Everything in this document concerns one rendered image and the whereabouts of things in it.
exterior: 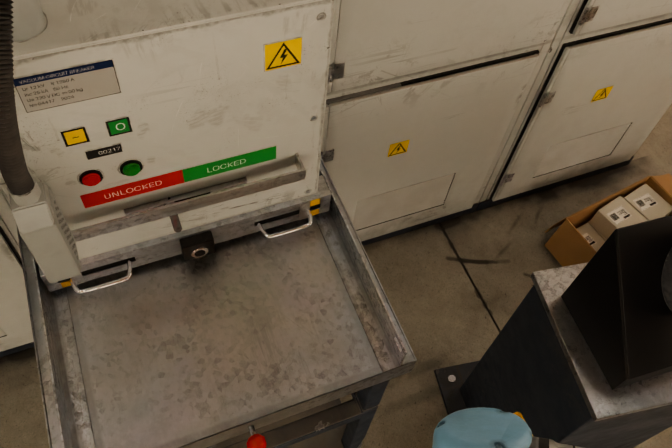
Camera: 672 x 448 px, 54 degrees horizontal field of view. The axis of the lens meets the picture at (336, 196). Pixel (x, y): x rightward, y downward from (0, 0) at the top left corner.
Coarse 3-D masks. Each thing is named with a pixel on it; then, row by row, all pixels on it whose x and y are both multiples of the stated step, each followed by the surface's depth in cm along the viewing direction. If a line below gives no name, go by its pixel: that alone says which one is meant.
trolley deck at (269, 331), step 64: (256, 256) 127; (320, 256) 128; (128, 320) 117; (192, 320) 118; (256, 320) 119; (320, 320) 120; (128, 384) 111; (192, 384) 112; (256, 384) 113; (320, 384) 113
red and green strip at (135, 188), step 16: (224, 160) 108; (240, 160) 109; (256, 160) 111; (160, 176) 105; (176, 176) 106; (192, 176) 108; (96, 192) 102; (112, 192) 104; (128, 192) 105; (144, 192) 107
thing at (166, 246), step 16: (320, 176) 129; (320, 192) 127; (272, 208) 124; (288, 208) 125; (320, 208) 130; (208, 224) 121; (224, 224) 121; (240, 224) 123; (256, 224) 126; (272, 224) 128; (160, 240) 118; (176, 240) 119; (224, 240) 126; (96, 256) 115; (112, 256) 116; (128, 256) 118; (144, 256) 119; (160, 256) 121; (96, 272) 118; (112, 272) 120; (48, 288) 116
